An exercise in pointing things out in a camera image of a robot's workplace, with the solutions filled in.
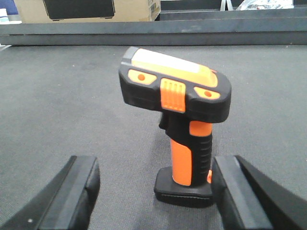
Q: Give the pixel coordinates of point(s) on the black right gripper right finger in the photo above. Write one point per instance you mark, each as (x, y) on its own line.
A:
(247, 199)

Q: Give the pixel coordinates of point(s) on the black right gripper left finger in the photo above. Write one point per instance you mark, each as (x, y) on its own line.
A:
(65, 203)

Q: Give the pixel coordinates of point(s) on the orange black barcode scanner gun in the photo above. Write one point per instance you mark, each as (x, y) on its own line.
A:
(191, 98)

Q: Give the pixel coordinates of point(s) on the large cardboard box black print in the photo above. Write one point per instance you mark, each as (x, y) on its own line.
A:
(87, 11)

